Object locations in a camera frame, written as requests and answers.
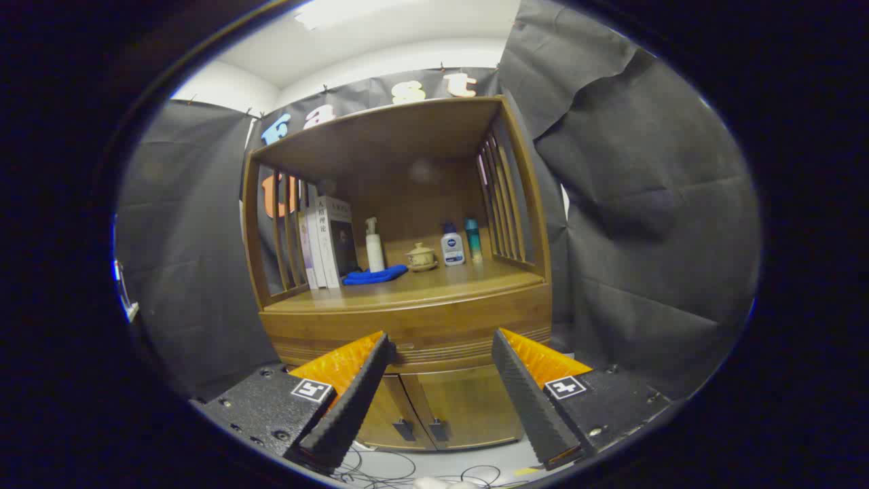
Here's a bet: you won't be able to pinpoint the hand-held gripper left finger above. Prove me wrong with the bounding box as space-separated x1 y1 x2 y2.
193 331 396 476

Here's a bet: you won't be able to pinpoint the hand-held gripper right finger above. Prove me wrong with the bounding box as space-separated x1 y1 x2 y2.
491 327 673 471

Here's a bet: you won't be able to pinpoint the wooden cabinet door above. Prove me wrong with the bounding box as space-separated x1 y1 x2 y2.
401 363 527 450
356 374 435 451

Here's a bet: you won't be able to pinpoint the wooden countertop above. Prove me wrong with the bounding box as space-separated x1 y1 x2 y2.
263 255 547 314

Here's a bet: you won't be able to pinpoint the wooden cabinet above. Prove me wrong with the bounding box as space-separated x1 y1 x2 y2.
241 95 554 452

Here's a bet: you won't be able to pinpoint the blue cloth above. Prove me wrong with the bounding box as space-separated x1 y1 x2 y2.
342 264 409 286

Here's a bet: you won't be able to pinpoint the white pump bottle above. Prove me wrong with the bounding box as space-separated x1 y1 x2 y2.
365 217 386 273

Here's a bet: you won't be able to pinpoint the pale purple book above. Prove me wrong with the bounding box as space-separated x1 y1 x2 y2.
299 211 314 291

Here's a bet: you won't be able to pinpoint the plain white book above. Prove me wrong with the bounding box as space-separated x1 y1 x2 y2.
306 183 327 290

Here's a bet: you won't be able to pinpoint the beige lidded tea cup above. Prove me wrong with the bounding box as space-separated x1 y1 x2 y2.
405 242 439 272

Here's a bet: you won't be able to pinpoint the white book with portrait cover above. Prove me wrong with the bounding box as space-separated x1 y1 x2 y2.
316 196 359 289

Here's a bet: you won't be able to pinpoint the white lotion bottle blue cap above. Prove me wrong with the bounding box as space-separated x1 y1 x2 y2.
441 223 466 267

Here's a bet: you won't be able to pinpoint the teal bottle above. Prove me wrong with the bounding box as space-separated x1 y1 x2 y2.
464 218 484 264

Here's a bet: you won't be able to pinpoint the black floor cables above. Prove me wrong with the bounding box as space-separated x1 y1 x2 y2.
336 445 530 489

